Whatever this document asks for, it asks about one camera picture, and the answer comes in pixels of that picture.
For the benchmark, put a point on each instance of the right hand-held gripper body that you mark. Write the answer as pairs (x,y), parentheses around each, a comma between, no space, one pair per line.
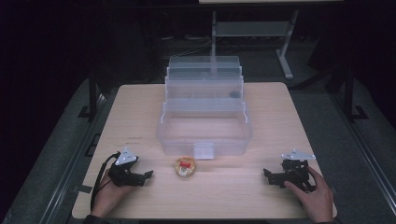
(294,172)

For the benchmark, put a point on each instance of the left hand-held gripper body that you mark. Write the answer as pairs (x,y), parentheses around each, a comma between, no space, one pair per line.
(122,174)

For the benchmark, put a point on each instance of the person's left hand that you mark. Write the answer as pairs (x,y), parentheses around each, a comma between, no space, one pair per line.
(107,196)

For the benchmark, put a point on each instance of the person's right hand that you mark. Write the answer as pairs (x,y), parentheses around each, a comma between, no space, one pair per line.
(316,196)

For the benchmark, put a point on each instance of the person's left dark sleeve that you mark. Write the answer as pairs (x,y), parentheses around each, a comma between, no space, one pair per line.
(95,219)

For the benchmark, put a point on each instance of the clear plastic tiered storage box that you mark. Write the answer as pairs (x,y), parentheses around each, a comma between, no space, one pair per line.
(204,124)

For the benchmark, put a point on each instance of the black metal stand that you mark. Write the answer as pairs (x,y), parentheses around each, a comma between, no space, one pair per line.
(350,96)
(92,96)

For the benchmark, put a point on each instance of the grey metal stand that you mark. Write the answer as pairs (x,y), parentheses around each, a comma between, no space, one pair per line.
(252,29)

